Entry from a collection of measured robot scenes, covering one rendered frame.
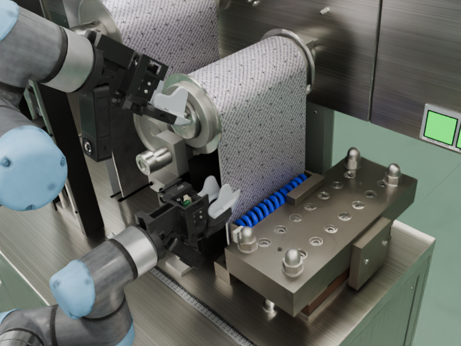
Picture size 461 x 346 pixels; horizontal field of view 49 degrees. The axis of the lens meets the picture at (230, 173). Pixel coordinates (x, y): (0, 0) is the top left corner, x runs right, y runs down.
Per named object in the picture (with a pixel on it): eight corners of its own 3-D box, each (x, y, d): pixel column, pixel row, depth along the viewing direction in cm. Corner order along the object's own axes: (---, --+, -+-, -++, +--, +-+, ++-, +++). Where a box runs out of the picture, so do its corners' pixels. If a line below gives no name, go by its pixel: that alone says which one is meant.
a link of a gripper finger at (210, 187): (234, 167, 91) (197, 191, 85) (237, 193, 94) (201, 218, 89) (222, 161, 92) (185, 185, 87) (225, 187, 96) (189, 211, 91)
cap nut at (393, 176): (379, 182, 102) (381, 164, 100) (389, 174, 104) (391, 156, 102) (396, 189, 100) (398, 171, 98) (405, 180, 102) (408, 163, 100)
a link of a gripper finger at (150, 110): (182, 118, 75) (134, 99, 69) (178, 128, 75) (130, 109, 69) (166, 110, 78) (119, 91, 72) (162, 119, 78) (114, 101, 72)
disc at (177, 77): (154, 106, 93) (175, 55, 81) (156, 106, 93) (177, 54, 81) (202, 167, 91) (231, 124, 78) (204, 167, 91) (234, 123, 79)
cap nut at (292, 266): (277, 270, 85) (276, 250, 82) (291, 257, 87) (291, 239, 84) (293, 280, 83) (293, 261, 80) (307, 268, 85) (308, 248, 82)
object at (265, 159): (226, 229, 96) (217, 148, 85) (302, 174, 109) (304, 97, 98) (228, 231, 96) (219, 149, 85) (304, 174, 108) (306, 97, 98)
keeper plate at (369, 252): (348, 285, 96) (352, 243, 90) (376, 257, 102) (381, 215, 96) (359, 292, 95) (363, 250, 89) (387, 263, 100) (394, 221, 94)
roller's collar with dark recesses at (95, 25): (68, 58, 97) (60, 25, 93) (95, 48, 100) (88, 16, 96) (86, 66, 93) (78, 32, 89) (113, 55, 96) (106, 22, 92)
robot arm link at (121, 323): (74, 329, 87) (56, 286, 81) (138, 320, 88) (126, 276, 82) (67, 369, 81) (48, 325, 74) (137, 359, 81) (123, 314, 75)
